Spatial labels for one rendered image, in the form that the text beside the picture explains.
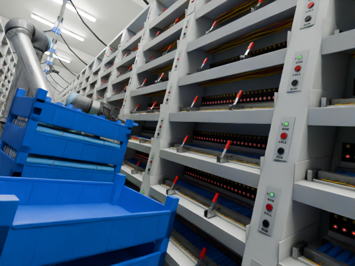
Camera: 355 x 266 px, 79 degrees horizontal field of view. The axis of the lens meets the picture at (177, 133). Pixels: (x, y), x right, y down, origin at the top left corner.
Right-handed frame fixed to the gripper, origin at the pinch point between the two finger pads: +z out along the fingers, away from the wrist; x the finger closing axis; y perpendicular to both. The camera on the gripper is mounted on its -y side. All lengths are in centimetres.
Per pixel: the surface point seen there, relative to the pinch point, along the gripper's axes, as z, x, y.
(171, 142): 15.0, -32.4, -4.3
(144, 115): 8.1, -1.5, 8.8
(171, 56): 6, -17, 47
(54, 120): -42, -67, -12
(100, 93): 11, 178, 45
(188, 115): 9, -50, 9
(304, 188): 10, -105, -11
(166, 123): 8.6, -32.3, 4.0
